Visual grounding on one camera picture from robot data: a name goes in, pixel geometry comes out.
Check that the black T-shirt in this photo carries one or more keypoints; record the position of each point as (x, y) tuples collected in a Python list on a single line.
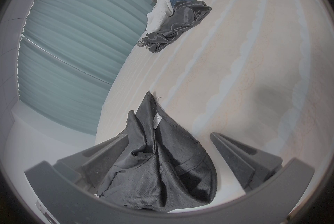
[(156, 165)]

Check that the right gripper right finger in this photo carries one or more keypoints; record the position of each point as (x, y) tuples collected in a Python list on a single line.
[(242, 162)]

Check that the blue-green curtain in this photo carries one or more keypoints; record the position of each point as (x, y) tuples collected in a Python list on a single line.
[(65, 87), (91, 8)]

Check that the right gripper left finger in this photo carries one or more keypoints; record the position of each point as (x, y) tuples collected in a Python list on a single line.
[(99, 165)]

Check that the bed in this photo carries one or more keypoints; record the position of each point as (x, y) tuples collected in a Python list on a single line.
[(248, 61)]

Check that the black satin garment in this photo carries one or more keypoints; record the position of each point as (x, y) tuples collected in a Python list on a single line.
[(177, 21)]

